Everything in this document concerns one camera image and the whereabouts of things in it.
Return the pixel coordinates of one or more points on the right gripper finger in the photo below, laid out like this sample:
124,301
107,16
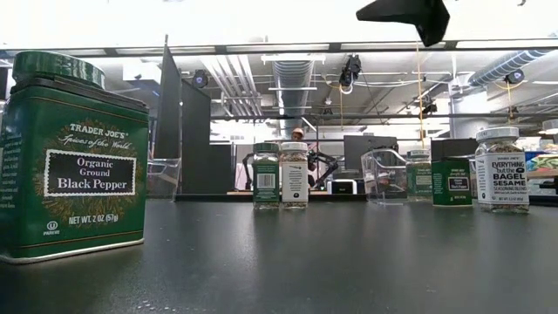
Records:
388,12

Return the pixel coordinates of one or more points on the white-lid seasoning jar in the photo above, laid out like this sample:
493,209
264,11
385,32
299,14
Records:
501,174
294,179

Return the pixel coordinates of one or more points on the green black pepper tin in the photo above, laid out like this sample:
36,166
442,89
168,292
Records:
87,196
451,192

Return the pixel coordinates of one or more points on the black background robot arm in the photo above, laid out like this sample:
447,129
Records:
329,163
247,168

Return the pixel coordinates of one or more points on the person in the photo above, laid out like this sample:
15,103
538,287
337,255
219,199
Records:
298,134

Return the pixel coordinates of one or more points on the clear plastic bin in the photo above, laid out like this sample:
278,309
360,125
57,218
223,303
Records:
379,183
163,179

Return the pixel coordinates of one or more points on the colourful box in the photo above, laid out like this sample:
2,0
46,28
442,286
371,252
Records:
542,162

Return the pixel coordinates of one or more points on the black partition panel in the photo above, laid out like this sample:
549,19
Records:
196,144

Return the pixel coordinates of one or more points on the black table mat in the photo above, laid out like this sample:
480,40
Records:
279,261

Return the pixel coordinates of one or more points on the black ceiling camera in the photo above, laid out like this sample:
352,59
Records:
351,70
199,78
514,76

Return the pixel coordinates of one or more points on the striped ventilation duct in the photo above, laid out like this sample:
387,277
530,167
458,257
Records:
510,63

